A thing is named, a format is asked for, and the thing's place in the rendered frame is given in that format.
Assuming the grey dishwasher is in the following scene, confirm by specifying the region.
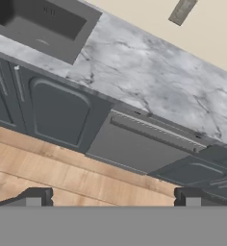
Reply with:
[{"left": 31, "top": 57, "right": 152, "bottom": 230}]
[{"left": 85, "top": 102, "right": 221, "bottom": 176}]

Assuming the grey wall outlet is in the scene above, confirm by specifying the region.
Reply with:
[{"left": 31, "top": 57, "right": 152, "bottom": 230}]
[{"left": 167, "top": 0, "right": 199, "bottom": 27}]

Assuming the dark grey sink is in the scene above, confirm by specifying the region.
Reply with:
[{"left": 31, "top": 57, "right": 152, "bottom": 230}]
[{"left": 0, "top": 0, "right": 104, "bottom": 66}]

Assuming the dark grey drawer front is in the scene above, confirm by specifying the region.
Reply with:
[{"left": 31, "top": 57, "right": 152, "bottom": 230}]
[
  {"left": 201, "top": 182, "right": 227, "bottom": 207},
  {"left": 147, "top": 155, "right": 227, "bottom": 188}
]

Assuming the silver cupboard door handle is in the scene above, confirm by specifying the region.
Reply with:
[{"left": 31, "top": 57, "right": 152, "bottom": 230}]
[
  {"left": 13, "top": 64, "right": 26, "bottom": 103},
  {"left": 0, "top": 57, "right": 9, "bottom": 96}
]

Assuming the dark grey cupboard door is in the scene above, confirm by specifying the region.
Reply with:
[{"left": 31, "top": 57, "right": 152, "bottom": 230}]
[
  {"left": 0, "top": 54, "right": 27, "bottom": 133},
  {"left": 8, "top": 61, "right": 115, "bottom": 155}
]

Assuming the silver drawer handle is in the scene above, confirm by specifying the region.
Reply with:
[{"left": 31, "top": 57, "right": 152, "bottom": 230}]
[{"left": 209, "top": 176, "right": 227, "bottom": 187}]

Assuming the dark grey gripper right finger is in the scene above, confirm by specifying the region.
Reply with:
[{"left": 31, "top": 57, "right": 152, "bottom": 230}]
[{"left": 173, "top": 186, "right": 227, "bottom": 208}]

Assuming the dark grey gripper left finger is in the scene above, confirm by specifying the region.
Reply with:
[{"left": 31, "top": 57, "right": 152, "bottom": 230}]
[{"left": 0, "top": 187, "right": 54, "bottom": 208}]

